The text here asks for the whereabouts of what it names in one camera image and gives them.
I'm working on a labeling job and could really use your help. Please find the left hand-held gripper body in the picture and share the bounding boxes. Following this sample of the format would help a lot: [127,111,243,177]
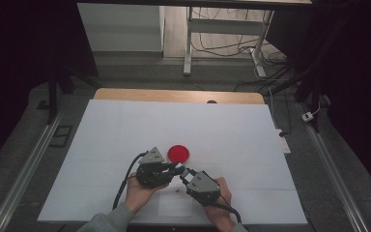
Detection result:
[136,146,172,190]

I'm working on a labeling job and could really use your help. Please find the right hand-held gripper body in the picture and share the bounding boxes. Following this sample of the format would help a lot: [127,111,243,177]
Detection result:
[185,170,222,208]

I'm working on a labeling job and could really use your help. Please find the round red ink pad dish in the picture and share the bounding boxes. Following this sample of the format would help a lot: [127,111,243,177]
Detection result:
[167,144,190,164]

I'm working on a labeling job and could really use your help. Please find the person's left hand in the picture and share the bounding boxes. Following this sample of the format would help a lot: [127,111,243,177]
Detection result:
[124,171,168,214]

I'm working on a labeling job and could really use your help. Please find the person's right hand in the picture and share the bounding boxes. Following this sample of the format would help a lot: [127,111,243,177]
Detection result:
[202,176,237,228]

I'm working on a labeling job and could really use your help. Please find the white board table cover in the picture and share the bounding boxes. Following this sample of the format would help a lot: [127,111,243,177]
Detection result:
[37,99,309,226]

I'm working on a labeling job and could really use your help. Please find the white power strip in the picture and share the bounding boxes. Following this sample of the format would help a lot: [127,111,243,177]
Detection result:
[275,128,292,155]

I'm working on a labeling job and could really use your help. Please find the small white adapter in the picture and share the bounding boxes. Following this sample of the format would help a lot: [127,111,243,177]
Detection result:
[301,110,315,123]

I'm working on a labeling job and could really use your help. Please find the white cabinet panel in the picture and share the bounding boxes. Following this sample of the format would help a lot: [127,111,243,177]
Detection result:
[76,3,166,53]

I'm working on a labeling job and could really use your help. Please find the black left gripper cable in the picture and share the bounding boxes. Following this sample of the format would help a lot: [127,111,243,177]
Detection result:
[112,150,150,211]

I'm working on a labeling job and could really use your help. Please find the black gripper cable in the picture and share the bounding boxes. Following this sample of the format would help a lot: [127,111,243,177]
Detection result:
[112,150,150,211]
[216,201,243,224]

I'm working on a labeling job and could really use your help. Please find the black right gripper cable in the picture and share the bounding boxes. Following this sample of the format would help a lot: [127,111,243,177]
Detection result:
[216,201,243,224]

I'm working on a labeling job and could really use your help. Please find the metal floor rail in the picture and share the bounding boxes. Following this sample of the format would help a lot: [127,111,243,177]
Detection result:
[297,101,371,232]
[0,96,70,232]

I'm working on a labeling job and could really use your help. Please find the tangle of black floor cables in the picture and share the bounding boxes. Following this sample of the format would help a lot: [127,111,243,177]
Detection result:
[191,8,293,93]

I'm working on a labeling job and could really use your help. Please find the white desk frame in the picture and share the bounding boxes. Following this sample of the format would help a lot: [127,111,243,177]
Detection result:
[183,5,275,79]

